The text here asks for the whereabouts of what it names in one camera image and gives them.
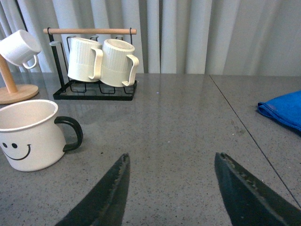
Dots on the cream ribbed mug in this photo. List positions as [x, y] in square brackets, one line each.
[85, 60]
[119, 65]

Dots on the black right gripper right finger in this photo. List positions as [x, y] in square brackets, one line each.
[248, 201]

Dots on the left cream ribbed mug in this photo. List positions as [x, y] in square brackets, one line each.
[85, 60]

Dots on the black wire mug rack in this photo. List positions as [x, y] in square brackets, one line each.
[78, 90]

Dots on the wooden mug tree stand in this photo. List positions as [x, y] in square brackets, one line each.
[13, 93]

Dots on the small white hanging mug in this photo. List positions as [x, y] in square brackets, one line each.
[21, 49]

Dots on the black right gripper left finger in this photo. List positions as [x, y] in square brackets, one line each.
[105, 204]

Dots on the blue cloth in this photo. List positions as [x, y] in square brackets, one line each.
[285, 110]

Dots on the white smiley face mug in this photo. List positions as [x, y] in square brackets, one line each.
[30, 137]

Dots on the right cream ribbed mug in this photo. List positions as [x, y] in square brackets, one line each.
[119, 65]

